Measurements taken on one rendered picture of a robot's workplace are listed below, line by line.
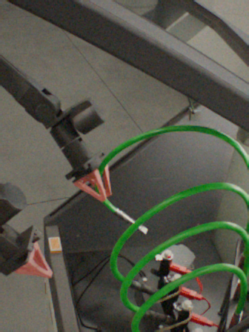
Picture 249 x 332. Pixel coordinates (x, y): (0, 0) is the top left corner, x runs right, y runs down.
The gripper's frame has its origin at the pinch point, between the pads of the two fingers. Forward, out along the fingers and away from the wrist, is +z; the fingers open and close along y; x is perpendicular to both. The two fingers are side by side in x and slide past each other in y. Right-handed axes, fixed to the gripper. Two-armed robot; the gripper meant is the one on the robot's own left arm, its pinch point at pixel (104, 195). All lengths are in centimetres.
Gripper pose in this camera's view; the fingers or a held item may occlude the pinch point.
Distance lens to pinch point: 127.0
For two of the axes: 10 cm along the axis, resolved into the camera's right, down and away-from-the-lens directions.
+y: 3.7, -3.4, 8.6
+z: 5.4, 8.4, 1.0
